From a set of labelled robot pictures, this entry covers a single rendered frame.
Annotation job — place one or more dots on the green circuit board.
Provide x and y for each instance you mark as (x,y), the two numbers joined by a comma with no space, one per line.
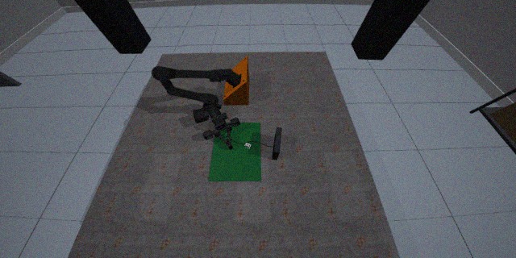
(242,163)

